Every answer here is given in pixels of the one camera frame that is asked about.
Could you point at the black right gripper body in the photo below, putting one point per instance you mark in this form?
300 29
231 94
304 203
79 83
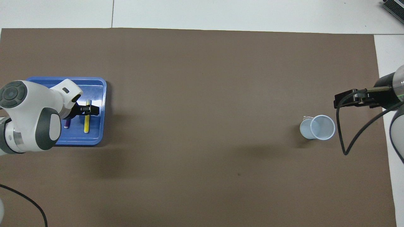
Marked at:
385 96

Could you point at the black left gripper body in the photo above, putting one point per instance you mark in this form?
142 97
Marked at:
74 112

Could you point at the purple pen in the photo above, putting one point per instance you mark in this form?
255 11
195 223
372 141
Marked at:
66 124

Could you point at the yellow pen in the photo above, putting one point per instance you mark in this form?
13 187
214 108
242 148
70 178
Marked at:
86 124

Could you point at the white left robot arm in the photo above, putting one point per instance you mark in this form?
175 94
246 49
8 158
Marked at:
28 116

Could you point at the blue plastic tray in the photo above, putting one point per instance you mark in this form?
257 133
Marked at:
94 91

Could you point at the translucent plastic cup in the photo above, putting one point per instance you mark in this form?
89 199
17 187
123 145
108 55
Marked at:
317 127

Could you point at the grey ribbed device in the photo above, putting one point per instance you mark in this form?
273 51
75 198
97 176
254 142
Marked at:
394 9

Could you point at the brown table mat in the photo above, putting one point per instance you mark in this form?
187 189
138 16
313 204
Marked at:
202 94

